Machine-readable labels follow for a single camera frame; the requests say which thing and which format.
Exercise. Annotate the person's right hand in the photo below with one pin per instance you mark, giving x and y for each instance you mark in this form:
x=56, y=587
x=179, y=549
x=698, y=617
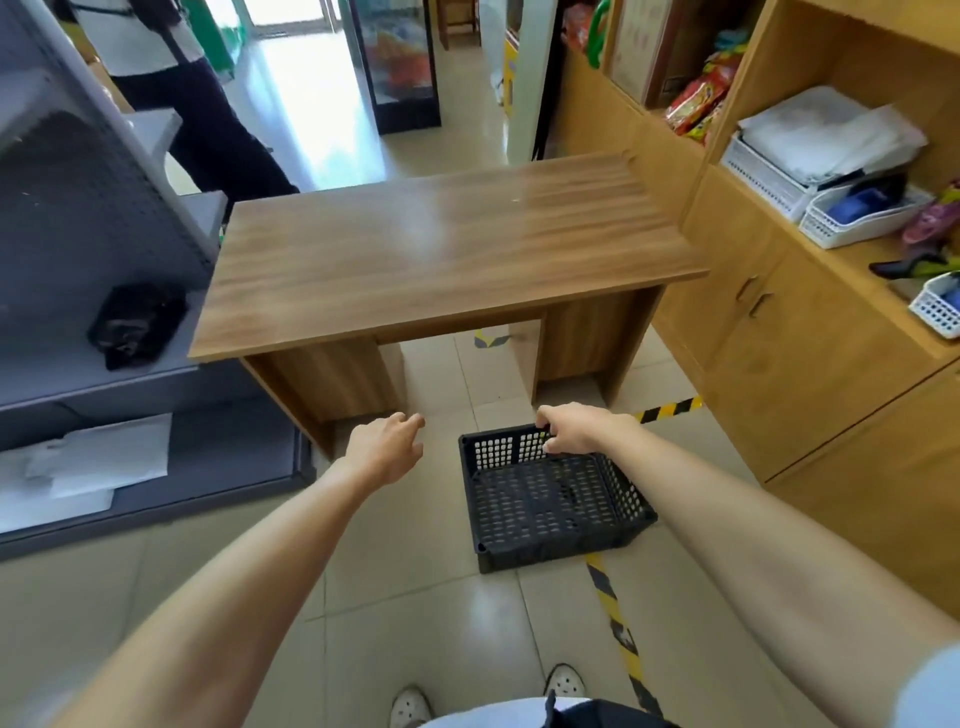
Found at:
x=589, y=429

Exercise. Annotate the person's left hand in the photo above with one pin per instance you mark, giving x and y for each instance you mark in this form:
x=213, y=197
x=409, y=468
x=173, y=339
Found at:
x=382, y=450

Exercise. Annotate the black plastic crate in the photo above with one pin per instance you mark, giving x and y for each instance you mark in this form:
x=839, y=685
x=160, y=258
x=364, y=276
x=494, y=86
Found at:
x=559, y=553

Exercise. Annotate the person's left forearm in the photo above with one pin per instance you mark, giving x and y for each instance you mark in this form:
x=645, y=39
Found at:
x=225, y=615

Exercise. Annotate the person's right forearm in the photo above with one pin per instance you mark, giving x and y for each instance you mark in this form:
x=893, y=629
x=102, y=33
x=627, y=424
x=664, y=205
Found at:
x=787, y=570

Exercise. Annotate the person's white right clog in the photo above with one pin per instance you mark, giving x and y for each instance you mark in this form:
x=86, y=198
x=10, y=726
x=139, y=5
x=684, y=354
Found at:
x=564, y=681

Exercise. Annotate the person's white clog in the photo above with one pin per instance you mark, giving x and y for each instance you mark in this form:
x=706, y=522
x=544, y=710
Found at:
x=409, y=709
x=564, y=681

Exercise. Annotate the person's white left clog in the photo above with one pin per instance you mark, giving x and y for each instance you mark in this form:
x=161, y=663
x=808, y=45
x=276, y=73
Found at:
x=409, y=709

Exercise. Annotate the person's black shorts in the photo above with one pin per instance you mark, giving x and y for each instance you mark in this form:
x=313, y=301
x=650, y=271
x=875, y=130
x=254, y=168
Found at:
x=615, y=716

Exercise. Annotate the brown wooden desk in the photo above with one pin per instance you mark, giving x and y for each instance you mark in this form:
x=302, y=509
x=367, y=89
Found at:
x=450, y=247

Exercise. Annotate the black bag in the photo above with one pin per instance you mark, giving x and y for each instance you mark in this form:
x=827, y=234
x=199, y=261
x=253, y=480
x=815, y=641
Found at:
x=135, y=326

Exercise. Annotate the large white plastic basket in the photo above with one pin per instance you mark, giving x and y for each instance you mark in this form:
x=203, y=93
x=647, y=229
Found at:
x=757, y=180

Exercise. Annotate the yellow red snack packet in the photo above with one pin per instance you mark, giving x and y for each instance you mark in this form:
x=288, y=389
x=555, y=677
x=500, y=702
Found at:
x=705, y=127

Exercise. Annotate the blue packaged item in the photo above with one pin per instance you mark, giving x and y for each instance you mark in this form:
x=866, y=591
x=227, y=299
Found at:
x=859, y=206

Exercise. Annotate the dark shoe insole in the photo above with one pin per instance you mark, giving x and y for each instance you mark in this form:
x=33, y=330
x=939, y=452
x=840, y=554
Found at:
x=911, y=264

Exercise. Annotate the yellow printed board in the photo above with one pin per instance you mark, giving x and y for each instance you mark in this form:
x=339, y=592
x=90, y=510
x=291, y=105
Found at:
x=510, y=75

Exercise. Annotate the small white plastic basket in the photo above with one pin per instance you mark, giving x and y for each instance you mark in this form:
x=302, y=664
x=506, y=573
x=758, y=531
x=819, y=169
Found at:
x=934, y=311

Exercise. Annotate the gray metal shelf unit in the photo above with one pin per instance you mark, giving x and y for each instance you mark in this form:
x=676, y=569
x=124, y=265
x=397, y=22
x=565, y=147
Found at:
x=75, y=225

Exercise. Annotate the white folded cloth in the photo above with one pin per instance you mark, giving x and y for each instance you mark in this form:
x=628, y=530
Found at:
x=825, y=127

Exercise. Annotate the brown framed board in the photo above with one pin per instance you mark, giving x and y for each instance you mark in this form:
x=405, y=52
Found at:
x=637, y=45

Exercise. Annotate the green plastic item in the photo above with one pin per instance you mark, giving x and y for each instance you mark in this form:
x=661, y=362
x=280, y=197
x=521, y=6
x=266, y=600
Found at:
x=596, y=37

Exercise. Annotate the pink packaged item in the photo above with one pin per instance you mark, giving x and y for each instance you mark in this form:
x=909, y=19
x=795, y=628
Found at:
x=934, y=221

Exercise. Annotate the red plastic packet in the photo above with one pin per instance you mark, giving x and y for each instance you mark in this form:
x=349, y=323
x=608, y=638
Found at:
x=577, y=26

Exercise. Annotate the wooden stool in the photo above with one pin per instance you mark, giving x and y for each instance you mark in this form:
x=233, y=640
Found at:
x=457, y=22

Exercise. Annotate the green floor stand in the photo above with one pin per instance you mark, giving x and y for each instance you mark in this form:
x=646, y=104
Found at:
x=221, y=37

